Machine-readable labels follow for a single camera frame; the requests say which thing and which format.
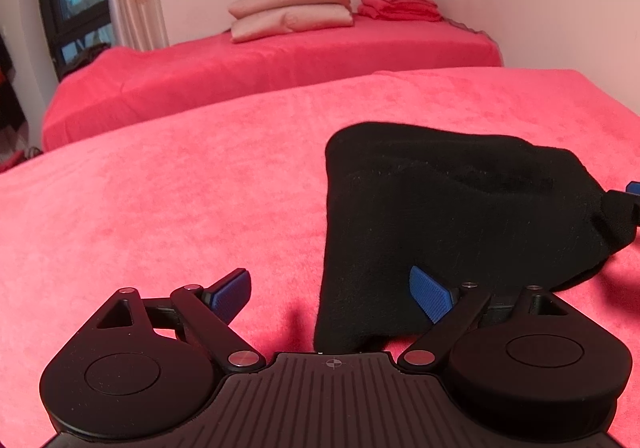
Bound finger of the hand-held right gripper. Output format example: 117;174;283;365
605;181;640;229

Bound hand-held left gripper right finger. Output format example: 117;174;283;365
397;265;576;372

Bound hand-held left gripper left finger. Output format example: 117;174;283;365
95;268;266;372

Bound black pants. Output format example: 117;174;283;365
312;121;639;354

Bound pink bed blanket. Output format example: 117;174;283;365
0;68;640;448

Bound pink bed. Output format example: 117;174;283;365
41;17;504;152

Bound dark cloth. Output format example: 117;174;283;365
62;43;112;80

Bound folded pink blanket stack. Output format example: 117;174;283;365
357;0;444;23

